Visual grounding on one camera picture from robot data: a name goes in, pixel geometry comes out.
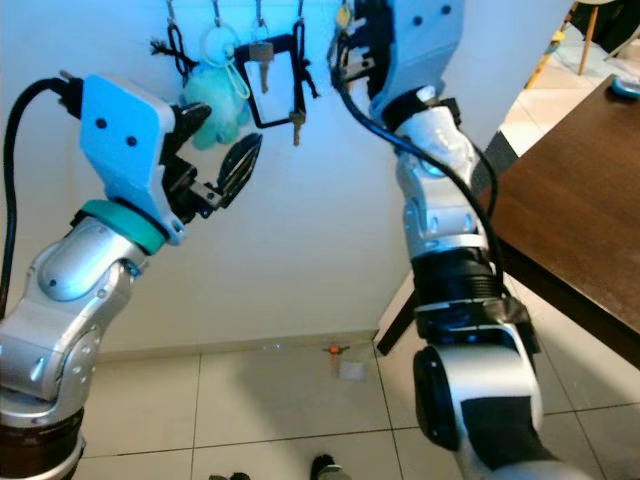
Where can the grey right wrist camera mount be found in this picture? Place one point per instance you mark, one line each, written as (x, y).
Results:
(440, 40)

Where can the metal hook black round head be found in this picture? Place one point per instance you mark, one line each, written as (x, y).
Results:
(260, 9)
(216, 10)
(301, 8)
(170, 12)

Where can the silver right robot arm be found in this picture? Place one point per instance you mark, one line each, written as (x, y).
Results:
(445, 200)

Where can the small clear plastic piece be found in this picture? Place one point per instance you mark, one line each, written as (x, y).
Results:
(351, 370)

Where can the black robot foot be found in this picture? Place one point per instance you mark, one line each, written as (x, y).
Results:
(230, 477)
(325, 468)

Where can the dark brown wooden table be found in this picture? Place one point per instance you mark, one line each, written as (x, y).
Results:
(580, 200)

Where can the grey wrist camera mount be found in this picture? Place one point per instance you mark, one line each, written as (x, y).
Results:
(125, 140)
(440, 40)

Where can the black robot right foot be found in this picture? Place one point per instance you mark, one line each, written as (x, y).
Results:
(325, 468)

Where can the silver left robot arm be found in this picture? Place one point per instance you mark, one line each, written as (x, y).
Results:
(60, 330)

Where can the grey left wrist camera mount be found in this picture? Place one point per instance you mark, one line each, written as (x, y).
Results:
(125, 140)

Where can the black robot left foot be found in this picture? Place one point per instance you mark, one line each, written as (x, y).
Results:
(230, 477)

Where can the small blue timer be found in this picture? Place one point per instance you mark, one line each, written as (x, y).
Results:
(625, 88)

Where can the small orange object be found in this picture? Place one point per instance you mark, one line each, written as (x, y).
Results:
(334, 350)

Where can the black framed key tag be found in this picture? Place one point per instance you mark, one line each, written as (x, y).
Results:
(265, 124)

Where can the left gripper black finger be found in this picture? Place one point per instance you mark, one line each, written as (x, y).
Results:
(242, 163)
(192, 120)

